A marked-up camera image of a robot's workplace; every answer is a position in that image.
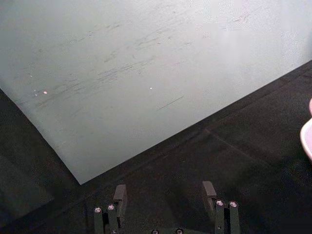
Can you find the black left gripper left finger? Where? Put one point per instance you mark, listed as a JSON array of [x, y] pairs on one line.
[[114, 217]]

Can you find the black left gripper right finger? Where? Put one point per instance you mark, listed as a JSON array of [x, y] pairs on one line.
[[223, 214]]

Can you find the black table cloth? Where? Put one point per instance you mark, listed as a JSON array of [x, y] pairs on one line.
[[219, 156]]

